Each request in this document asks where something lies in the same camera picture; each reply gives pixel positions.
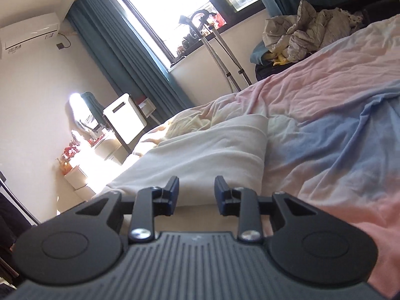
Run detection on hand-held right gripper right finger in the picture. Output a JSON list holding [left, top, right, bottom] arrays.
[[214, 176, 315, 245]]

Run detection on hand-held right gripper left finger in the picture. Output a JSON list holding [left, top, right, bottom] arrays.
[[76, 176, 181, 245]]

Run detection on dressing table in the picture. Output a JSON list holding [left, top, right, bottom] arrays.
[[89, 129, 133, 166]]

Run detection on white air purifier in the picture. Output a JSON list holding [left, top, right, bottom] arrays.
[[103, 93, 148, 145]]

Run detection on red and white box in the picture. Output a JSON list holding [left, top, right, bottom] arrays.
[[137, 98, 156, 114]]

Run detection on white storage boxes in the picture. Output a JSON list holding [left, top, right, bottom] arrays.
[[64, 164, 98, 201]]

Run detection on red table ornaments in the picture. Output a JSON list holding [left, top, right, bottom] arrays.
[[58, 130, 83, 176]]

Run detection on dark bag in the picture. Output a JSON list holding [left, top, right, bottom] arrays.
[[254, 61, 283, 81]]

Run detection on pastel rainbow bedsheet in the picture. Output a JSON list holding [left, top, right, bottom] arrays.
[[122, 15, 400, 294]]

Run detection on garment steamer stand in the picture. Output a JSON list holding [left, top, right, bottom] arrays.
[[179, 10, 252, 93]]

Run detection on teal pillow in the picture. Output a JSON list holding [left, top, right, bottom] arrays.
[[249, 42, 273, 65]]

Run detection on yellow plush toy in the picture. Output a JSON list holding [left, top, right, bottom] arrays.
[[265, 52, 296, 67]]

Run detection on windowsill ornaments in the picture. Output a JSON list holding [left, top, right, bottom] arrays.
[[176, 11, 227, 55]]

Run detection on crumpled grey quilted blanket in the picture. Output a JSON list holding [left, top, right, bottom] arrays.
[[262, 0, 366, 64]]

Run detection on dark framed window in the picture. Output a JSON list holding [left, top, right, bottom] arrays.
[[103, 0, 267, 67]]

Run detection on white air conditioner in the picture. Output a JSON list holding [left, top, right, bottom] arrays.
[[0, 12, 62, 59]]

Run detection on wavy wall mirror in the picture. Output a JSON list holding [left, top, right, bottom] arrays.
[[68, 91, 107, 132]]

